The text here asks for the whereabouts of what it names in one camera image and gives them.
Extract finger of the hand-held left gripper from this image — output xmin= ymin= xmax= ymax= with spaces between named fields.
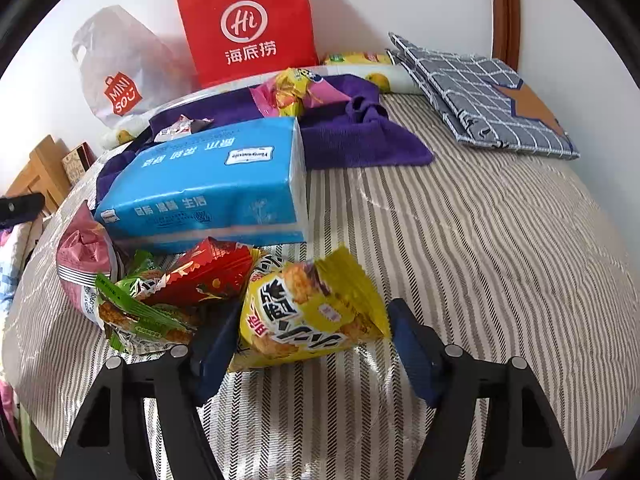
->
xmin=0 ymin=193 xmax=47 ymax=230

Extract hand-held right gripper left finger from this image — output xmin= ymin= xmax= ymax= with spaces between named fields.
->
xmin=55 ymin=300 xmax=244 ymax=480

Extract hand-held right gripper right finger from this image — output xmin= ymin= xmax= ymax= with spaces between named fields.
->
xmin=387 ymin=298 xmax=588 ymax=480

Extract pink silver-banded snack packet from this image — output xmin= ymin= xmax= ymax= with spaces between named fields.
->
xmin=56 ymin=201 xmax=127 ymax=330

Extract yellow snack packet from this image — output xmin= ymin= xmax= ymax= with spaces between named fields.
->
xmin=227 ymin=245 xmax=392 ymax=374

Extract brown cardboard boxes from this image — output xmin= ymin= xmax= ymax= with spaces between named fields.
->
xmin=4 ymin=135 xmax=72 ymax=216

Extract colourful cloth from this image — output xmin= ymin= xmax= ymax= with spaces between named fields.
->
xmin=0 ymin=225 xmax=32 ymax=411

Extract printed cardboard box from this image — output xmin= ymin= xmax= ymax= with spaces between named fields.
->
xmin=61 ymin=142 xmax=97 ymax=182

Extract red snack packet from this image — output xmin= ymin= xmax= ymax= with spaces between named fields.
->
xmin=144 ymin=237 xmax=256 ymax=312

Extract green snack packet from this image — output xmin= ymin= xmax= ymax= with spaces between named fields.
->
xmin=95 ymin=252 xmax=202 ymax=357

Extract striped bed cover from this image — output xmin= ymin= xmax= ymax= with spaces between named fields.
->
xmin=0 ymin=91 xmax=640 ymax=480

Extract blue tissue pack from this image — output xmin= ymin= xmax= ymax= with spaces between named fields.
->
xmin=94 ymin=116 xmax=311 ymax=256

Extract white plastic shopping bag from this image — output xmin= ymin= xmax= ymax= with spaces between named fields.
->
xmin=71 ymin=5 xmax=202 ymax=132

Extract small white snack packet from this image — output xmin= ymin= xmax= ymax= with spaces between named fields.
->
xmin=153 ymin=114 xmax=215 ymax=144

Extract purple towel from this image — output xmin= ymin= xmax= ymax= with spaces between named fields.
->
xmin=95 ymin=74 xmax=435 ymax=206

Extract grey checked cloth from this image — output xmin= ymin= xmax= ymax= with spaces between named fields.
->
xmin=386 ymin=31 xmax=582 ymax=162

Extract pile of colourful snack packets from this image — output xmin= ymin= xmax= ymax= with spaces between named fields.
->
xmin=249 ymin=67 xmax=347 ymax=122

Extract red paper bag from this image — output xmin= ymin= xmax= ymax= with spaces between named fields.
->
xmin=175 ymin=0 xmax=321 ymax=89

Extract wooden headboard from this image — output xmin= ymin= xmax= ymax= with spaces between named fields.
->
xmin=487 ymin=0 xmax=524 ymax=74

